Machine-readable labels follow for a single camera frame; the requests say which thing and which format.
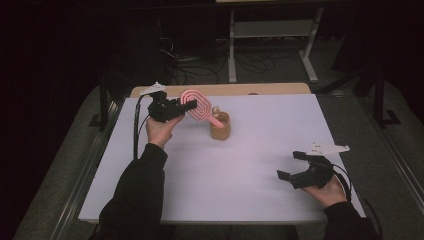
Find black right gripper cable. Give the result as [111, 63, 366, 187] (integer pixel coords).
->
[332, 162, 385, 240]

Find white metal stand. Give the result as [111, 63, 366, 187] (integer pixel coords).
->
[227, 6, 325, 84]

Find small brown wooden holder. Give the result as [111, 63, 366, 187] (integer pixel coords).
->
[209, 111, 232, 141]

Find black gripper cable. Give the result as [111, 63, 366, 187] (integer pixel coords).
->
[332, 162, 385, 240]
[132, 94, 152, 161]

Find person's left hand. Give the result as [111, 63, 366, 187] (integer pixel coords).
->
[145, 114, 185, 150]

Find black floor cables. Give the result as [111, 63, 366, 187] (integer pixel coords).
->
[159, 35, 288, 85]

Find pink hairbrush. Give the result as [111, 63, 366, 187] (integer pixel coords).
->
[180, 88, 226, 129]

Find black floor stand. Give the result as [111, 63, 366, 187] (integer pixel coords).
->
[313, 63, 403, 130]

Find person's right hand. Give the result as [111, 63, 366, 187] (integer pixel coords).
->
[300, 173, 348, 210]

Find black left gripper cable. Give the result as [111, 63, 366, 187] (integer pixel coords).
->
[132, 94, 152, 161]

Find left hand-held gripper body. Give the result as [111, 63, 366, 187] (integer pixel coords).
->
[139, 82, 183, 124]

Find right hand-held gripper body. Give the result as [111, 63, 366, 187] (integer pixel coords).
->
[292, 142, 351, 190]

